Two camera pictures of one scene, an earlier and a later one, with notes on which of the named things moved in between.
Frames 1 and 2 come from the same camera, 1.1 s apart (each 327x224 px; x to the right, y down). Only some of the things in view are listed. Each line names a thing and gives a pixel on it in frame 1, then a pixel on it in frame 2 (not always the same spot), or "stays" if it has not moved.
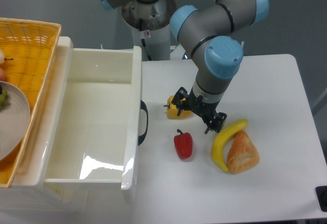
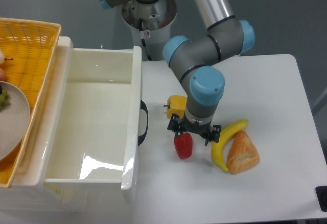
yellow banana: [220, 139] stays
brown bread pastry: [242, 155] stays
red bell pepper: [183, 142] stays
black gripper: [197, 103] -> [186, 125]
